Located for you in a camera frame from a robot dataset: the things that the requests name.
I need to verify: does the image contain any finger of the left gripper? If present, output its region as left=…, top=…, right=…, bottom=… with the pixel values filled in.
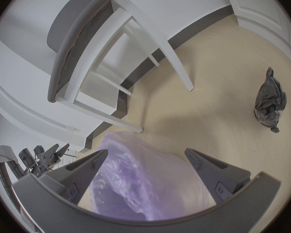
left=54, top=143, right=70, bottom=158
left=45, top=144, right=59, bottom=157

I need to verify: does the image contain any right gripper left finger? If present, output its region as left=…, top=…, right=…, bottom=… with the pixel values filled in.
left=61, top=149, right=109, bottom=205

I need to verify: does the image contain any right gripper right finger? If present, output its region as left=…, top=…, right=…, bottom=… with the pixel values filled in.
left=184, top=148, right=252, bottom=206

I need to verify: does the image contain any purple plastic bag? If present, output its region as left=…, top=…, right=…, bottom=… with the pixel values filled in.
left=88, top=131, right=217, bottom=221

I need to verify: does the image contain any crumpled black plastic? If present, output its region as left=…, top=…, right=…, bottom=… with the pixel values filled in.
left=253, top=67, right=287, bottom=133

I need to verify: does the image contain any white chest of drawers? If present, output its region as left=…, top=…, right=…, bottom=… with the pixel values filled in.
left=61, top=150, right=81, bottom=166

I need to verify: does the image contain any white desk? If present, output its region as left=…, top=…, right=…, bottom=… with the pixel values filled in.
left=0, top=33, right=119, bottom=152

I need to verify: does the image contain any white chair with grey seat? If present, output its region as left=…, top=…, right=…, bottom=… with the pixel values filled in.
left=47, top=0, right=194, bottom=133

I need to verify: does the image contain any white panelled door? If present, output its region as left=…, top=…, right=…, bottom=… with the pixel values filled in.
left=221, top=0, right=291, bottom=58

